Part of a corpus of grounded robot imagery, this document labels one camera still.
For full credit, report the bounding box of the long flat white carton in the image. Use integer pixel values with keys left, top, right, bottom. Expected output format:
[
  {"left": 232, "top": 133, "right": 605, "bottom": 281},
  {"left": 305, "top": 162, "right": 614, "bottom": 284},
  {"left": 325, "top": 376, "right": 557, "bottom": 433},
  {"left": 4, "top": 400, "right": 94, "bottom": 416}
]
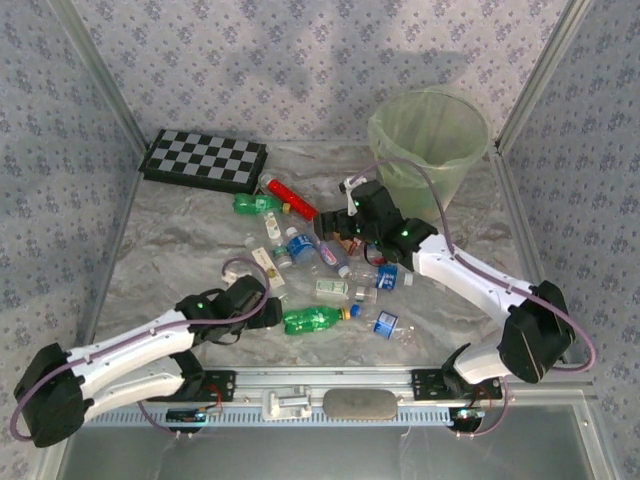
[{"left": 251, "top": 246, "right": 290, "bottom": 301}]

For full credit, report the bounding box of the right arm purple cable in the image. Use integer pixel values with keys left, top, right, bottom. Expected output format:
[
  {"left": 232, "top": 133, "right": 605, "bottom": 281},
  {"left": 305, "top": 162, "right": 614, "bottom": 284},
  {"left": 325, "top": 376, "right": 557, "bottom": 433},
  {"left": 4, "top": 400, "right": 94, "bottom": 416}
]
[{"left": 349, "top": 157, "right": 599, "bottom": 439}]

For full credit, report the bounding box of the grey slotted cable duct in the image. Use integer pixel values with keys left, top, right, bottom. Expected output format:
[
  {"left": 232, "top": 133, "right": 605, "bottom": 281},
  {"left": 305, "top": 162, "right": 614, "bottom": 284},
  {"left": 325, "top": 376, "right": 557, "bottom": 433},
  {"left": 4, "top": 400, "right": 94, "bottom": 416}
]
[{"left": 82, "top": 402, "right": 481, "bottom": 427}]

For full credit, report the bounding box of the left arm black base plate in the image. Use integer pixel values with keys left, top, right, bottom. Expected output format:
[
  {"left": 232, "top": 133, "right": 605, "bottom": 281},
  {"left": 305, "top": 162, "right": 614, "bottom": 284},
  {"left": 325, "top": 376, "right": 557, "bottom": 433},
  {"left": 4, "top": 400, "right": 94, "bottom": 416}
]
[{"left": 145, "top": 369, "right": 237, "bottom": 404}]

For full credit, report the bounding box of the red glitter microphone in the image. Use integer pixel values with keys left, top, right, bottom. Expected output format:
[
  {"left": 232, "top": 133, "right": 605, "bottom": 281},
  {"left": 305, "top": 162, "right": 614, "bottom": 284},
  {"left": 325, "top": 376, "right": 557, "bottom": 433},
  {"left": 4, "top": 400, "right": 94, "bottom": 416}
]
[{"left": 259, "top": 173, "right": 320, "bottom": 221}]

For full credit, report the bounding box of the black grey chessboard box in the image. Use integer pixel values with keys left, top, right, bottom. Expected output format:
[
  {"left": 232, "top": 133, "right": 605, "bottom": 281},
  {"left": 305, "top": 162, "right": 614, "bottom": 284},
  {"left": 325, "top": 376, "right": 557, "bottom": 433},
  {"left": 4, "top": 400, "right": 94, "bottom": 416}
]
[{"left": 138, "top": 128, "right": 270, "bottom": 195}]

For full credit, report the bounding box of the translucent green bin with liner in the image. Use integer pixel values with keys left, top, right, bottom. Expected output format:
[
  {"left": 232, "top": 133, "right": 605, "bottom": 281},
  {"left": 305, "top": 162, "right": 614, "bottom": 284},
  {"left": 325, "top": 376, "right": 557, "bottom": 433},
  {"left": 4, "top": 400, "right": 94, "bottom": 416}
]
[{"left": 367, "top": 84, "right": 494, "bottom": 224}]

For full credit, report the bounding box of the crushed bottle blue label blue cap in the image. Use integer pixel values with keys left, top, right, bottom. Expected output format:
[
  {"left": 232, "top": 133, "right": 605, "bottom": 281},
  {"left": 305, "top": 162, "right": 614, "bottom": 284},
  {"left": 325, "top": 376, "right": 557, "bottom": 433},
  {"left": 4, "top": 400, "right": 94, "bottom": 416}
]
[{"left": 349, "top": 303, "right": 416, "bottom": 342}]

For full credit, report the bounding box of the white latch bracket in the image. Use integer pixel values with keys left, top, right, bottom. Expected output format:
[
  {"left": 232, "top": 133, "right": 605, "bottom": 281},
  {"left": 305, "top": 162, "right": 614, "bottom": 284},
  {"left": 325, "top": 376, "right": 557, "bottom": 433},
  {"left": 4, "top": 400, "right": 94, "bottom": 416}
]
[{"left": 261, "top": 385, "right": 314, "bottom": 420}]

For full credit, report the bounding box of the aluminium frame post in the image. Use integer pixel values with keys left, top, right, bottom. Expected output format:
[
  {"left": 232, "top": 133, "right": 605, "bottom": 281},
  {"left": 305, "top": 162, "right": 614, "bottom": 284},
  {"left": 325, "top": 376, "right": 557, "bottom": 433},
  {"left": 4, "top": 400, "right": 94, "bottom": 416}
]
[
  {"left": 47, "top": 0, "right": 151, "bottom": 156},
  {"left": 492, "top": 0, "right": 596, "bottom": 156}
]

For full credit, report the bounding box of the small green white carton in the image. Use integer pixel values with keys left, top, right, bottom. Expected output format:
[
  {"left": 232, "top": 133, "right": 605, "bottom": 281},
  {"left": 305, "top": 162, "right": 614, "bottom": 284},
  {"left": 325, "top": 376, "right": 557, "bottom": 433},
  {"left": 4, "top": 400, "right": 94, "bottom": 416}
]
[{"left": 313, "top": 279, "right": 350, "bottom": 301}]

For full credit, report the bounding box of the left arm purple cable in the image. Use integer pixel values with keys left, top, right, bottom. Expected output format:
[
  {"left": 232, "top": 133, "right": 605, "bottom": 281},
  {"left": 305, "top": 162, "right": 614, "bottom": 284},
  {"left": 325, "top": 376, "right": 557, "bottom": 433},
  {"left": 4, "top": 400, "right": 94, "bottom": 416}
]
[{"left": 9, "top": 257, "right": 274, "bottom": 444}]

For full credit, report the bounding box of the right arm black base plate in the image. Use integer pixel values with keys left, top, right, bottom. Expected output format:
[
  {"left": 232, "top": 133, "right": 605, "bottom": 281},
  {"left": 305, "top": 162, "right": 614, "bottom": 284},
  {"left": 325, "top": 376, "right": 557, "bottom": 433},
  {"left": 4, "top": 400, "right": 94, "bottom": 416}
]
[{"left": 410, "top": 368, "right": 504, "bottom": 401}]

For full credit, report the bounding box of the clear bottle blue label blue cap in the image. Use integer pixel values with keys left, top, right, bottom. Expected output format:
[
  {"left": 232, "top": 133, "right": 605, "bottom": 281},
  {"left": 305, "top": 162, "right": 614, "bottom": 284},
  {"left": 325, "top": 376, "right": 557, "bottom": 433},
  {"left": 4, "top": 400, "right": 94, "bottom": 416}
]
[{"left": 349, "top": 263, "right": 416, "bottom": 292}]

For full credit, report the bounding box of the clear bottle with pink label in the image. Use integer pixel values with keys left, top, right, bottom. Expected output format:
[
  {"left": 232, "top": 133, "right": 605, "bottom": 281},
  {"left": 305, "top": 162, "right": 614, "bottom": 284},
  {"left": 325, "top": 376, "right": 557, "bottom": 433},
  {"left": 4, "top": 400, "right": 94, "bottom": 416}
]
[{"left": 314, "top": 227, "right": 352, "bottom": 279}]

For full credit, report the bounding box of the grey oval pad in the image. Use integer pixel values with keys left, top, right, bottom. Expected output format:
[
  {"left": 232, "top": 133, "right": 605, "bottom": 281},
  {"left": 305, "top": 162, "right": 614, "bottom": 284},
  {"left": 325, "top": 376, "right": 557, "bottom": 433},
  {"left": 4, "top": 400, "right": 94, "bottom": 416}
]
[{"left": 322, "top": 388, "right": 400, "bottom": 421}]

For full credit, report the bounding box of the blue-label bottle with white cap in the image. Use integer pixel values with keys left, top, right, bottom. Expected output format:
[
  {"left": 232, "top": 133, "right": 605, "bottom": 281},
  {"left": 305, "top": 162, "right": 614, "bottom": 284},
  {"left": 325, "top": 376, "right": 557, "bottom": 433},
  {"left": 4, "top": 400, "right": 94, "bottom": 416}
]
[{"left": 283, "top": 227, "right": 319, "bottom": 265}]

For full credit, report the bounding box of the green bottle with yellow cap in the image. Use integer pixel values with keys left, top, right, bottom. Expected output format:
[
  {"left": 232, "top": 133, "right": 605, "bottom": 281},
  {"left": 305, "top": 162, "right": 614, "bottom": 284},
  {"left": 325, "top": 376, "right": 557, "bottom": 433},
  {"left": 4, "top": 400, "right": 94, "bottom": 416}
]
[
  {"left": 282, "top": 305, "right": 351, "bottom": 335},
  {"left": 233, "top": 192, "right": 294, "bottom": 216}
]

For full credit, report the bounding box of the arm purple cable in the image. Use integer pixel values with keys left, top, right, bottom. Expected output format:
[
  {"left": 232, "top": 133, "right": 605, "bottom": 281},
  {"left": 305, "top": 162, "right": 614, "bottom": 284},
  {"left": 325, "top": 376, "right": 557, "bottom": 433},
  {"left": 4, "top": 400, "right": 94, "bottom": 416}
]
[
  {"left": 349, "top": 157, "right": 599, "bottom": 439},
  {"left": 9, "top": 257, "right": 274, "bottom": 444}
]

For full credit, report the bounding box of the aluminium rail with arm bases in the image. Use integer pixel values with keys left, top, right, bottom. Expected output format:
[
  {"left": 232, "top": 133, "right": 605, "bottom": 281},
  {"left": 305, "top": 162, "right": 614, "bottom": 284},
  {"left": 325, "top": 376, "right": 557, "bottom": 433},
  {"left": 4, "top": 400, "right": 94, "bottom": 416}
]
[{"left": 202, "top": 367, "right": 596, "bottom": 401}]

